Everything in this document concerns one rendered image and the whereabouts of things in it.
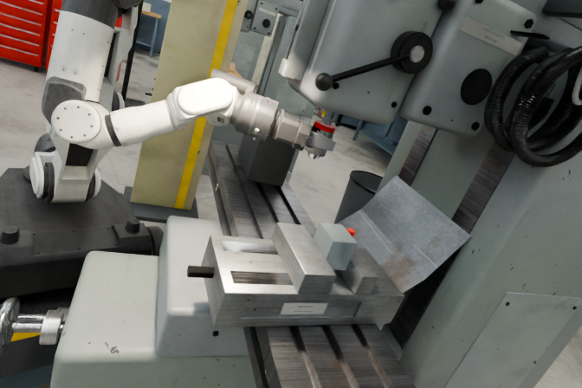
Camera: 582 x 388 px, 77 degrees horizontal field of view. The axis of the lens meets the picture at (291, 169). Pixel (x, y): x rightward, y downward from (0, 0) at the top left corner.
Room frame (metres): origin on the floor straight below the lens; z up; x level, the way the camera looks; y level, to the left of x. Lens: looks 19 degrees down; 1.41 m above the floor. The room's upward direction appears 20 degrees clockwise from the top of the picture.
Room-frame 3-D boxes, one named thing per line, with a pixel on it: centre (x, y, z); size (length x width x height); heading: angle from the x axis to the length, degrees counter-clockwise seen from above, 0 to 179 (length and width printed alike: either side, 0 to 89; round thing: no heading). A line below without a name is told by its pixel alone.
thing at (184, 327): (0.78, -0.04, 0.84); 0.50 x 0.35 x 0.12; 114
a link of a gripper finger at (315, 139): (0.75, -0.04, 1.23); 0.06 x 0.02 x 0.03; 96
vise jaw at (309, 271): (0.57, -0.07, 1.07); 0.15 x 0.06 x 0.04; 27
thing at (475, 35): (0.86, -0.21, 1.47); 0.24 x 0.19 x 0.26; 24
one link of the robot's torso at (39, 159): (1.19, 0.78, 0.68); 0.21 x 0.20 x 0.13; 45
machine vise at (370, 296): (0.58, -0.09, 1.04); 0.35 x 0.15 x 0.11; 117
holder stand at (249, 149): (1.15, 0.10, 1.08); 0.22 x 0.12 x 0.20; 21
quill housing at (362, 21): (0.78, -0.04, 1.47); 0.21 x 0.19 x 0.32; 24
